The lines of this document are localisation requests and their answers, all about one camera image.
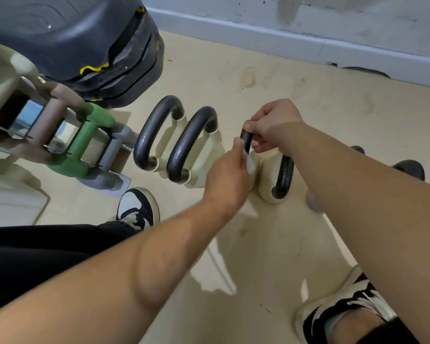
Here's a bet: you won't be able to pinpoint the green dumbbell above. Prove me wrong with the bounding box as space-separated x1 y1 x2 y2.
47 102 116 178

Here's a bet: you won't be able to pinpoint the black and white shoe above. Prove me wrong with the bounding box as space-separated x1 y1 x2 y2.
295 265 399 344
116 187 161 232

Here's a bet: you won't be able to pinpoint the black trousers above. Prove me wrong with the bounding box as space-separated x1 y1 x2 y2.
0 221 141 317

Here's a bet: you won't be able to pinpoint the stack of dark grey step platforms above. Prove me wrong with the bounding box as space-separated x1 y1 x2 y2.
0 0 165 108

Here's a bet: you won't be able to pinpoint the white wipe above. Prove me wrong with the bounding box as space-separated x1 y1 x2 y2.
242 150 257 175

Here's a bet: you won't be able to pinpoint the person's left hand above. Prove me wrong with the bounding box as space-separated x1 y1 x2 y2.
203 137 258 212

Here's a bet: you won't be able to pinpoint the mauve dumbbell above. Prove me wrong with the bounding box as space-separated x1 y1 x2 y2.
20 81 87 164

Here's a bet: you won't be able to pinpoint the black kettlebell handle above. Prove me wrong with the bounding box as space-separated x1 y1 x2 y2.
393 160 426 182

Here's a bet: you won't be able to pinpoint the cream kettlebell with black handle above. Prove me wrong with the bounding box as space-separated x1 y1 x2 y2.
239 128 296 205
133 95 186 172
166 106 226 189

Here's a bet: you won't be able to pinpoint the cream dumbbell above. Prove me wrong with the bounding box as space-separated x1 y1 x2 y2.
0 43 40 120

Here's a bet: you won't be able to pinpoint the person's right hand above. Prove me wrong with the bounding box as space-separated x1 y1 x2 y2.
243 99 307 158

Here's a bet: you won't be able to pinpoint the person's left forearm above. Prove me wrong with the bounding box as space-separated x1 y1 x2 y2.
0 194 245 344

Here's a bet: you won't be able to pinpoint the person's right forearm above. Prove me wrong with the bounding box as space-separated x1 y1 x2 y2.
282 122 430 344

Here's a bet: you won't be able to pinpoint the grey dumbbell rack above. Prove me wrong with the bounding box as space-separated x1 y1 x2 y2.
0 77 138 198

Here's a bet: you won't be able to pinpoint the black and white left shoe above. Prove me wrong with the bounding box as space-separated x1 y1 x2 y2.
116 187 161 232

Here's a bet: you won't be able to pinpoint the black and white right shoe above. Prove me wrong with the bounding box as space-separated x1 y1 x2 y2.
295 265 399 344

